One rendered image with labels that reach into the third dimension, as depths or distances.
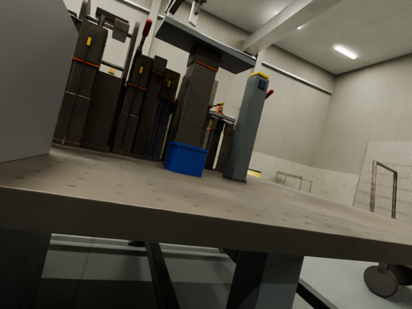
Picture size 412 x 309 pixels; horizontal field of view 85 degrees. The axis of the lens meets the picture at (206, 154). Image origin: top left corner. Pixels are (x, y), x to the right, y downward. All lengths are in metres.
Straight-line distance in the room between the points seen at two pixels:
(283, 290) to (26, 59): 0.49
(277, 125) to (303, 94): 2.35
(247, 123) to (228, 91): 10.02
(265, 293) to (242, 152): 0.61
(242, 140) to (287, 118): 11.74
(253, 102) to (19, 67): 0.78
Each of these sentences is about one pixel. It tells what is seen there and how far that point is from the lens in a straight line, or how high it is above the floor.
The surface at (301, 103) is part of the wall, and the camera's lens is 13.32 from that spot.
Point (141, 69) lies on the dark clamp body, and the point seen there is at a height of 1.02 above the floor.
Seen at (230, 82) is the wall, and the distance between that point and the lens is 11.08.
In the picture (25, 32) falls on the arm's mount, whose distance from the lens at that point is 0.36.
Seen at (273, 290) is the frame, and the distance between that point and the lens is 0.44.
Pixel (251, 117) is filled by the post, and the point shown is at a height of 0.97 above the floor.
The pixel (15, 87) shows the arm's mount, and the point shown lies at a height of 0.79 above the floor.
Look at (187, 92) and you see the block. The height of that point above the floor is 0.97.
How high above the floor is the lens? 0.77
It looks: 1 degrees up
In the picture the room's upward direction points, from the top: 14 degrees clockwise
